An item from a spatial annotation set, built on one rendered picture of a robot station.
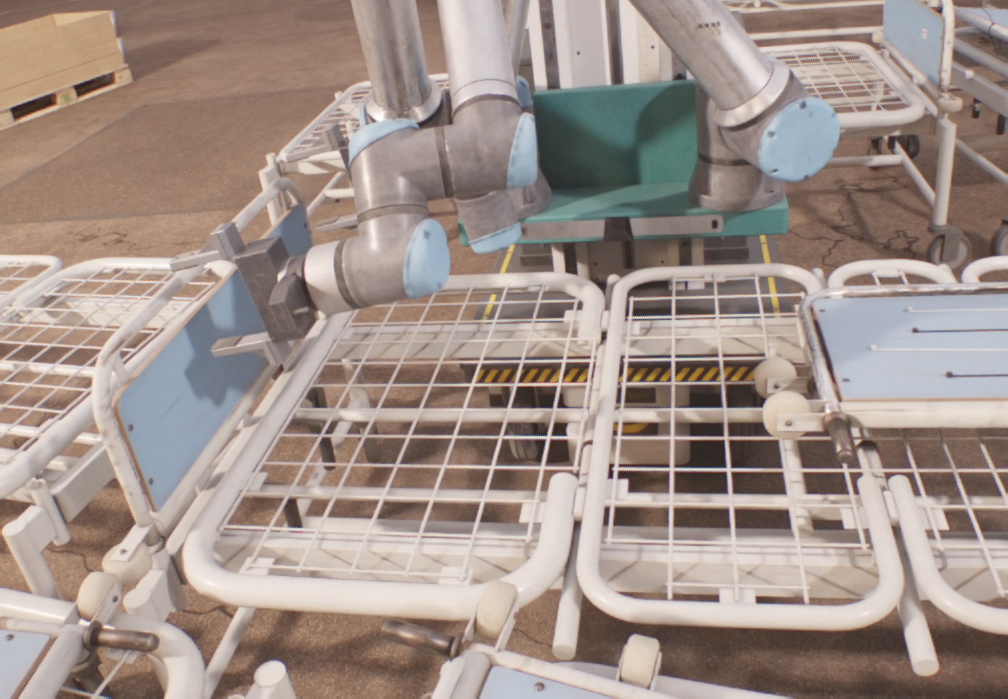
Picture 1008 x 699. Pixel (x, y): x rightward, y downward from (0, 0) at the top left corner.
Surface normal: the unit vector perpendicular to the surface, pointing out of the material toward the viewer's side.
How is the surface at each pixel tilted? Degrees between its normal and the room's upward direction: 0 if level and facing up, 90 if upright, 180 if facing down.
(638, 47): 90
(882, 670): 0
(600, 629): 0
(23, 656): 5
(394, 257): 59
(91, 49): 90
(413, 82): 114
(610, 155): 90
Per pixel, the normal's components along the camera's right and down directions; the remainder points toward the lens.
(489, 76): 0.18, -0.36
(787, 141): 0.25, 0.49
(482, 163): 0.04, 0.38
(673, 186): -0.13, -0.87
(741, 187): -0.18, 0.15
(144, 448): 0.97, -0.02
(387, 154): -0.01, -0.14
